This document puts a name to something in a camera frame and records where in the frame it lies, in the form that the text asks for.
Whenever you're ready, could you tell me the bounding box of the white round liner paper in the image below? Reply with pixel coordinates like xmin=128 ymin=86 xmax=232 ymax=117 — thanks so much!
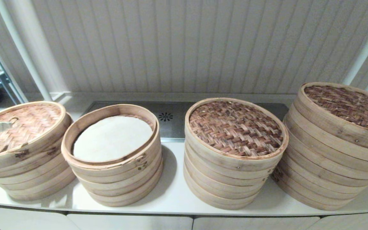
xmin=73 ymin=116 xmax=153 ymax=162

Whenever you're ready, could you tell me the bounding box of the grey metal rack frame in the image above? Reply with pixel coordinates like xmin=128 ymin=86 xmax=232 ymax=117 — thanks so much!
xmin=0 ymin=27 xmax=28 ymax=105

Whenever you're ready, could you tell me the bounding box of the stainless steel drain plate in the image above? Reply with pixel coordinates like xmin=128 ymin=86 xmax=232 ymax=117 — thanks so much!
xmin=82 ymin=102 xmax=289 ymax=143

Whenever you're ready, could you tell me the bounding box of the beige cabinet door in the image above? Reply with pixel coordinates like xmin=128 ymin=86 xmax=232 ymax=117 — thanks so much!
xmin=193 ymin=217 xmax=320 ymax=230
xmin=67 ymin=215 xmax=193 ymax=230
xmin=0 ymin=206 xmax=70 ymax=230
xmin=307 ymin=211 xmax=368 ymax=230

